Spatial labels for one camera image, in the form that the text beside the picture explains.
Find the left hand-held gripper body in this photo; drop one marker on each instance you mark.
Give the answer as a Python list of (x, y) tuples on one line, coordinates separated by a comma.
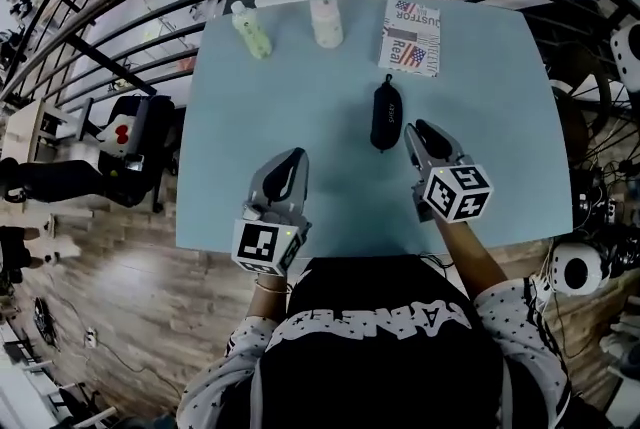
[(260, 244)]

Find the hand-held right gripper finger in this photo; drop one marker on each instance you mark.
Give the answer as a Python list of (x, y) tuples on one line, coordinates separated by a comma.
[(440, 142), (415, 147)]

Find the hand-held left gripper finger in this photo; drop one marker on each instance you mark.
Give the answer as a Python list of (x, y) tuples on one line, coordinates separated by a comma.
[(260, 187), (300, 187)]

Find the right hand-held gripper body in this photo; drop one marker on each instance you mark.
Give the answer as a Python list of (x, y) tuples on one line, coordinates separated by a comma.
[(457, 192)]

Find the black glasses case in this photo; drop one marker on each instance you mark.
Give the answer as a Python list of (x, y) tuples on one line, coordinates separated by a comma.
[(386, 117)]

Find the person's right forearm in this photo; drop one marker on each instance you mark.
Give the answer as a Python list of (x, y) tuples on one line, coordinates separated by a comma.
[(470, 262)]

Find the person's left forearm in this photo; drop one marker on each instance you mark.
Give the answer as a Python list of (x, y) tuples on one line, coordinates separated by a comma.
[(270, 304)]

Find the newspaper print box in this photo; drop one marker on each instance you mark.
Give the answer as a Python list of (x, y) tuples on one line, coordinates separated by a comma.
[(410, 39)]

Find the black chair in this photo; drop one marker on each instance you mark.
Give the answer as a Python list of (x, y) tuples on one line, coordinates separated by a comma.
[(155, 137)]

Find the pale pink plastic bottle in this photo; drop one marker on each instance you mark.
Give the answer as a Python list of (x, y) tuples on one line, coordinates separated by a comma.
[(326, 24)]

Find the pale green plastic bottle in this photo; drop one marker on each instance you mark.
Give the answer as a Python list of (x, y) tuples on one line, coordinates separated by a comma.
[(252, 34)]

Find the white cushion with red bow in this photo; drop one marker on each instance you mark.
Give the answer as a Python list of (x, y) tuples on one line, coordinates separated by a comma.
[(109, 133)]

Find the white round device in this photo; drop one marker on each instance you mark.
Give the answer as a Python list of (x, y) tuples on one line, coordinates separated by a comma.
[(599, 269)]

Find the person's black printed shirt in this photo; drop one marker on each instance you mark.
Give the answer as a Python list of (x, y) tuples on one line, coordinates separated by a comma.
[(380, 367)]

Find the white power strip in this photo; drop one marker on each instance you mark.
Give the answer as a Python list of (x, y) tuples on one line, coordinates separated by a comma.
[(90, 338)]

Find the light wooden side table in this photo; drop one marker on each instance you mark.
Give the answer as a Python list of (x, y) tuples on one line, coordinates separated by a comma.
[(22, 127)]

